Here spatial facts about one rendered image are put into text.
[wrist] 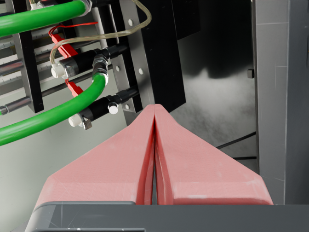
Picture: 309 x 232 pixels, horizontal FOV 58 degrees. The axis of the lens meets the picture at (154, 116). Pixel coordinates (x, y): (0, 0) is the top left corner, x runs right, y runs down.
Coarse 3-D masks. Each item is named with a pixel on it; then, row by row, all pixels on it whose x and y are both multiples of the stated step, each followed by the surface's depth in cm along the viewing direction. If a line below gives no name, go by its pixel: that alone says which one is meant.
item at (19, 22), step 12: (84, 0) 29; (24, 12) 22; (36, 12) 22; (48, 12) 23; (60, 12) 24; (72, 12) 25; (84, 12) 28; (0, 24) 21; (12, 24) 21; (24, 24) 21; (36, 24) 22; (48, 24) 23; (0, 36) 21
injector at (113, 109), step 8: (128, 88) 50; (136, 88) 50; (112, 96) 47; (120, 96) 48; (128, 96) 49; (96, 104) 45; (104, 104) 45; (112, 104) 45; (80, 112) 43; (88, 112) 44; (96, 112) 44; (104, 112) 46; (112, 112) 45
